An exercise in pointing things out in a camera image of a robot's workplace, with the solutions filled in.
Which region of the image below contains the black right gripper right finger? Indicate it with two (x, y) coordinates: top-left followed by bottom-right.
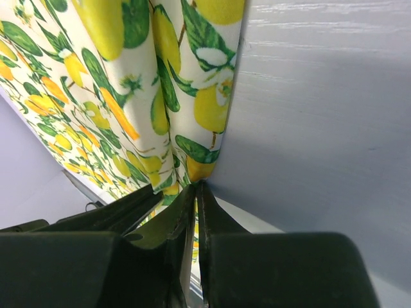
(196, 181), (252, 307)

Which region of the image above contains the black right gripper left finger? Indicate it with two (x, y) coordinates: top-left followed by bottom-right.
(126, 184), (195, 307)

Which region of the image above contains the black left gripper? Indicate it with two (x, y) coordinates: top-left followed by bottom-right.
(0, 185), (163, 235)

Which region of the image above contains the lemon print skirt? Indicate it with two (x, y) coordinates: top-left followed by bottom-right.
(0, 0), (247, 267)

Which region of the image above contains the aluminium front rail frame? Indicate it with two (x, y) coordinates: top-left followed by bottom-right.
(62, 170), (107, 208)

